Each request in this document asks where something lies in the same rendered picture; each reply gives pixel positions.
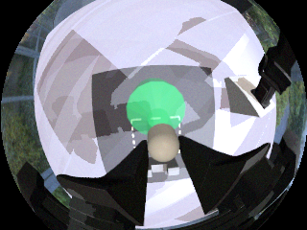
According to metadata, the green glass bottle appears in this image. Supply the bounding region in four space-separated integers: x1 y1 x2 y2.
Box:
127 78 185 162

